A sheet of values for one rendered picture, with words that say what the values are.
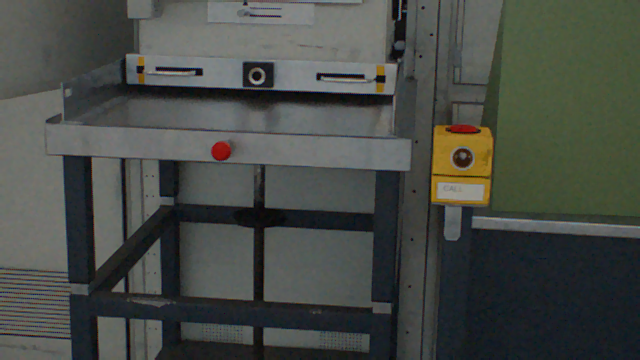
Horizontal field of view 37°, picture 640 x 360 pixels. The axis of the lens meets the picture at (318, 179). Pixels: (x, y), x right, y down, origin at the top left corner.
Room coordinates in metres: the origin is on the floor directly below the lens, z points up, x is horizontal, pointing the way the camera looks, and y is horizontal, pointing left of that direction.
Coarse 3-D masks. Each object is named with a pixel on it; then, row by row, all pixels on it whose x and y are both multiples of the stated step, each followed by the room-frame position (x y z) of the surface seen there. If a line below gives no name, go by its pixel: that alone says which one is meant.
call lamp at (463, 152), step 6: (456, 150) 1.28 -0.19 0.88; (462, 150) 1.28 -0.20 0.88; (468, 150) 1.28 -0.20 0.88; (450, 156) 1.28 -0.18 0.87; (456, 156) 1.27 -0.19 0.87; (462, 156) 1.27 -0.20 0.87; (468, 156) 1.27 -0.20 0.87; (474, 156) 1.28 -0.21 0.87; (456, 162) 1.27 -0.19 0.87; (462, 162) 1.27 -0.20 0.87; (468, 162) 1.27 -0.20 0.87; (456, 168) 1.28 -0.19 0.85; (462, 168) 1.28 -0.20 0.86; (468, 168) 1.28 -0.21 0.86
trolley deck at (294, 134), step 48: (144, 96) 1.88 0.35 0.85; (192, 96) 1.89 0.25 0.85; (240, 96) 1.90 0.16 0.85; (288, 96) 1.92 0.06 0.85; (336, 96) 1.93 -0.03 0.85; (48, 144) 1.59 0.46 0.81; (96, 144) 1.58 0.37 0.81; (144, 144) 1.57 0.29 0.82; (192, 144) 1.56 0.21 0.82; (240, 144) 1.55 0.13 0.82; (288, 144) 1.54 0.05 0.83; (336, 144) 1.53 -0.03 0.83; (384, 144) 1.53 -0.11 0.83
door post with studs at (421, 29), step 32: (416, 0) 2.20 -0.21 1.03; (416, 32) 2.20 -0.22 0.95; (416, 64) 2.20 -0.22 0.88; (416, 128) 2.20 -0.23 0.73; (416, 160) 2.20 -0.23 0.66; (416, 192) 2.20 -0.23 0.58; (416, 224) 2.20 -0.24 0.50; (416, 256) 2.19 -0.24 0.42; (416, 288) 2.19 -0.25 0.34; (416, 320) 2.19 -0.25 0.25; (416, 352) 2.19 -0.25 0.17
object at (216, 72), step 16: (128, 64) 1.91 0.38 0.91; (160, 64) 1.90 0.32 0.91; (176, 64) 1.90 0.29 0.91; (192, 64) 1.89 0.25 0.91; (208, 64) 1.89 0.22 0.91; (224, 64) 1.88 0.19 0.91; (240, 64) 1.88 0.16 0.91; (288, 64) 1.87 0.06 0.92; (304, 64) 1.87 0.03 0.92; (320, 64) 1.86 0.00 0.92; (336, 64) 1.86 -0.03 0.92; (352, 64) 1.86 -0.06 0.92; (384, 64) 1.85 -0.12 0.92; (128, 80) 1.91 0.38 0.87; (160, 80) 1.90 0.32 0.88; (176, 80) 1.90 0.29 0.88; (192, 80) 1.89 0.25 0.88; (208, 80) 1.89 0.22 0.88; (224, 80) 1.88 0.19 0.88; (240, 80) 1.88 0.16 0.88; (288, 80) 1.87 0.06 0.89; (304, 80) 1.87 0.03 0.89; (320, 80) 1.86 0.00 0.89; (384, 80) 1.85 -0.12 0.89
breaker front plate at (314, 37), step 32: (192, 0) 1.90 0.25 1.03; (224, 0) 1.89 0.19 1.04; (384, 0) 1.86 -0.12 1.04; (160, 32) 1.91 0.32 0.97; (192, 32) 1.90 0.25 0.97; (224, 32) 1.90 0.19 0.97; (256, 32) 1.89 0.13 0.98; (288, 32) 1.88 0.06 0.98; (320, 32) 1.88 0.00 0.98; (352, 32) 1.87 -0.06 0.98
